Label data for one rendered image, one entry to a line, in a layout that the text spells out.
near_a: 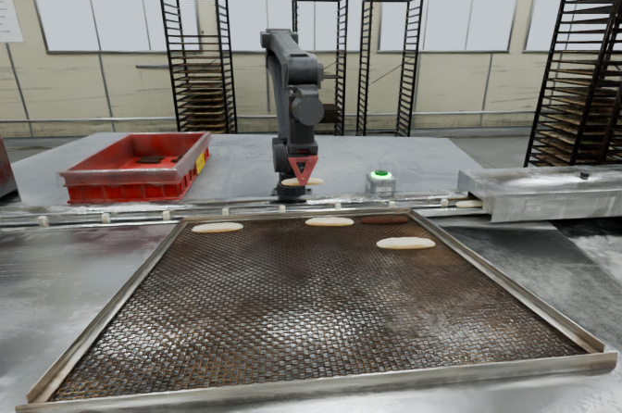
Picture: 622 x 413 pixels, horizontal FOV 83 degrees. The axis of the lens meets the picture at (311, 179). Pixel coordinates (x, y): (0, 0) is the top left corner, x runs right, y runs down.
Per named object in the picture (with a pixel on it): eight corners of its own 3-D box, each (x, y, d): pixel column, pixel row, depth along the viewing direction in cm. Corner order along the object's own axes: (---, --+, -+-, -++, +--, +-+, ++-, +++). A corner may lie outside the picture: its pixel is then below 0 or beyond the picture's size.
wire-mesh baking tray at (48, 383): (408, 213, 80) (408, 206, 80) (615, 367, 32) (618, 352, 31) (183, 223, 76) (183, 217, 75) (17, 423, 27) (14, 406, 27)
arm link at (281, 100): (290, 56, 119) (260, 56, 117) (294, 24, 107) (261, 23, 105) (309, 175, 101) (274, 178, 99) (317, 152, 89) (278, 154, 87)
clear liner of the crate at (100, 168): (214, 154, 146) (212, 131, 142) (183, 202, 100) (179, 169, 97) (130, 156, 143) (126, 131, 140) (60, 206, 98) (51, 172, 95)
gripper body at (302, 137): (289, 155, 76) (288, 120, 74) (287, 144, 86) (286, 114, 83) (318, 154, 77) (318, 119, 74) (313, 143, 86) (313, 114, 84)
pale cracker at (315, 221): (353, 220, 75) (353, 215, 74) (354, 226, 71) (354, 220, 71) (305, 220, 75) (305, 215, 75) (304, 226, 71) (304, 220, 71)
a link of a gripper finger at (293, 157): (289, 189, 79) (288, 148, 76) (288, 179, 86) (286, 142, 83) (318, 188, 80) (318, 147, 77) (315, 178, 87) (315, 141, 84)
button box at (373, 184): (388, 204, 109) (391, 169, 105) (396, 215, 101) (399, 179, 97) (362, 205, 108) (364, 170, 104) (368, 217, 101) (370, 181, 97)
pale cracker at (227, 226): (243, 225, 73) (242, 219, 73) (242, 231, 69) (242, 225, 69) (193, 228, 72) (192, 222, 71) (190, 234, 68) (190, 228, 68)
